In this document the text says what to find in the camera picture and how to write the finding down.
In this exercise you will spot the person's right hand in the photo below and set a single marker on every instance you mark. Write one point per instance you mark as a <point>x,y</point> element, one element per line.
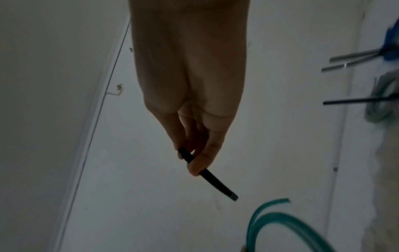
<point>187,61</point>

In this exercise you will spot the black zip tie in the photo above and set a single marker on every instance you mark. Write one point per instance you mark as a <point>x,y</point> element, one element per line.
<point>218,183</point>
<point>346,65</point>
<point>352,55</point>
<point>358,100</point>

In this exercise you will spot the clear green striped tube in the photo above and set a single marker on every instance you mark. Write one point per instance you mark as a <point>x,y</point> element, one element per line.
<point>378,113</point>
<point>258,219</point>

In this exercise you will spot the solid blue tube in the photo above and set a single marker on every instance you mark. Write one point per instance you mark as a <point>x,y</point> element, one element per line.
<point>391,41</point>

